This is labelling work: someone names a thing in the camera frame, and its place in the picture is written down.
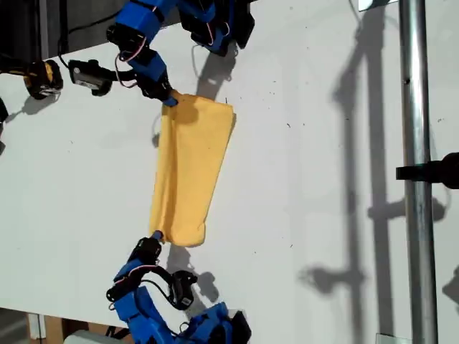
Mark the yellow towel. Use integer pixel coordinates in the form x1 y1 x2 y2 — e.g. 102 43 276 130
148 89 238 249

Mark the brown cardboard box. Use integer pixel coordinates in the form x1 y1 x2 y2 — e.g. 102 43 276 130
44 315 108 335

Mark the grey metal bar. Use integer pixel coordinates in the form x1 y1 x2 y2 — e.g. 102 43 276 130
38 0 50 60

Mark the red white servo wire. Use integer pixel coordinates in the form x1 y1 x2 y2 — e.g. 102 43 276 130
113 34 148 89
106 263 158 313

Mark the black camera stalk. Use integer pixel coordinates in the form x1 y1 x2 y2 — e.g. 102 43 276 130
143 264 176 287
107 67 139 84

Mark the black camera cable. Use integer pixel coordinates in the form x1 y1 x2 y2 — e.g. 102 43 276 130
141 277 180 310
57 14 121 71

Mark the black camera box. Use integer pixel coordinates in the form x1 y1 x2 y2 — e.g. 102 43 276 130
171 270 199 309
67 59 113 97

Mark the white bracket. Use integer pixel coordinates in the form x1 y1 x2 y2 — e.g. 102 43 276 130
27 312 47 340

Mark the steel post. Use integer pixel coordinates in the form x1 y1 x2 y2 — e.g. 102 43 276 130
397 0 440 344

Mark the black post clamp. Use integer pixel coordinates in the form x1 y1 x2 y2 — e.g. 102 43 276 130
395 151 459 190

